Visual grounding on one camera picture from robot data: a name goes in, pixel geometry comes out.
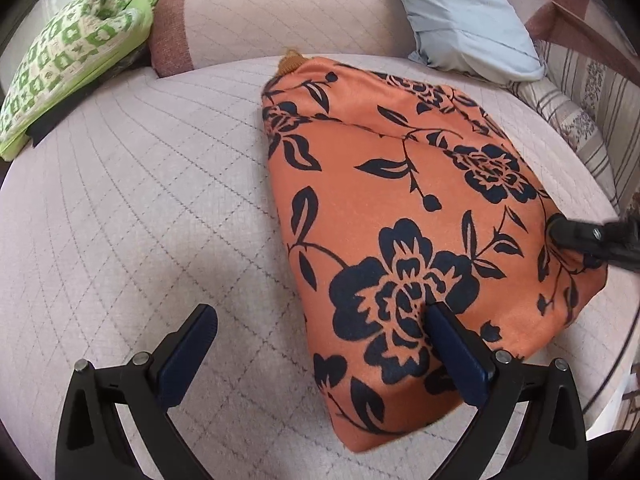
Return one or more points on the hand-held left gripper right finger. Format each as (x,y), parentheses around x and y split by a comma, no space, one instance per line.
(457,355)

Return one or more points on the light grey pillow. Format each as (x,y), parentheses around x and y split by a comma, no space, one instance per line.
(460,20)

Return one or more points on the beige quilted sofa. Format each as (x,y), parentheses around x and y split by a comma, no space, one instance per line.
(150,210)

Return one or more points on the striped floral cushion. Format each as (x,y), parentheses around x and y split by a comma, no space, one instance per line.
(585,105)

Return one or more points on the green patterned pillow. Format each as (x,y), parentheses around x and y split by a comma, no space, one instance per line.
(65,55)

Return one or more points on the orange floral garment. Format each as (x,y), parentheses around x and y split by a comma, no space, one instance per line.
(360,220)

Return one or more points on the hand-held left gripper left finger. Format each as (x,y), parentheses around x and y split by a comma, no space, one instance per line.
(187,355)

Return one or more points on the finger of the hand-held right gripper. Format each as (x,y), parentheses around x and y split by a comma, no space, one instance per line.
(580,237)

